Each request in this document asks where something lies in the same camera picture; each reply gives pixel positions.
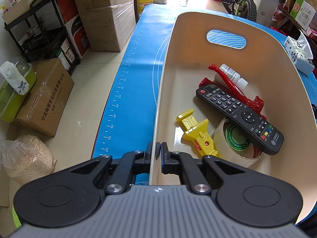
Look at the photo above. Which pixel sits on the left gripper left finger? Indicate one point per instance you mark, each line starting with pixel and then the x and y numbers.
pixel 123 172

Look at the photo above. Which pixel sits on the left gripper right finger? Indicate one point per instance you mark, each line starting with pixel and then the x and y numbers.
pixel 185 167

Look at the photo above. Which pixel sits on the yellow plastic toy tool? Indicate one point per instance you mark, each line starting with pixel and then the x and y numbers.
pixel 197 133

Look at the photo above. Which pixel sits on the clear packing tape roll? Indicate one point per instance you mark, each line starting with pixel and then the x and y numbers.
pixel 245 158

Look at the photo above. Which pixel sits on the green ointment tin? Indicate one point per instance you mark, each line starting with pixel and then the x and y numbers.
pixel 235 139

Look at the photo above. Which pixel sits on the black tv remote control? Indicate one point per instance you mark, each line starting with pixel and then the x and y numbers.
pixel 261 133

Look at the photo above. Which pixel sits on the red action figure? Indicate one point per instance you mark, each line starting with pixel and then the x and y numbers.
pixel 256 104

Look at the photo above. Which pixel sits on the white pill bottle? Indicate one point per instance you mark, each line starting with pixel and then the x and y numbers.
pixel 232 75

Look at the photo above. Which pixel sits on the beige plastic storage bin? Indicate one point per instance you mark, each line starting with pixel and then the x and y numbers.
pixel 199 40

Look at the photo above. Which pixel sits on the blue silicone baking mat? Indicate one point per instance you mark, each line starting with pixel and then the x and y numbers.
pixel 128 119

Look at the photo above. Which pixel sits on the bag of grain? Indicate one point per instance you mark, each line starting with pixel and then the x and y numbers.
pixel 26 159

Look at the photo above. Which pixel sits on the floor cardboard box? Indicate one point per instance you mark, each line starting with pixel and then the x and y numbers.
pixel 42 108

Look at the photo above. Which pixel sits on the green lidded container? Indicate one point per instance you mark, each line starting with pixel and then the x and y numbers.
pixel 17 80

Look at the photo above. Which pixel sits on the stacked cardboard box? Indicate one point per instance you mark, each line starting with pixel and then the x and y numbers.
pixel 107 23

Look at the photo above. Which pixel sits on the black metal rack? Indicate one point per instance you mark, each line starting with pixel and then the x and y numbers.
pixel 40 34

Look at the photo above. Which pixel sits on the white tissue box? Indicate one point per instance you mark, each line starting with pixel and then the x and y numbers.
pixel 300 53

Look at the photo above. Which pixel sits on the dark wooden side shelf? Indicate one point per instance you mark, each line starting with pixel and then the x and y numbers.
pixel 285 24

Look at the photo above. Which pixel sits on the green white product box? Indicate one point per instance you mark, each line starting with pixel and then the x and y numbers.
pixel 303 13

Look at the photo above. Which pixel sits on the white cabinet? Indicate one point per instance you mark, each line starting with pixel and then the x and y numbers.
pixel 275 2

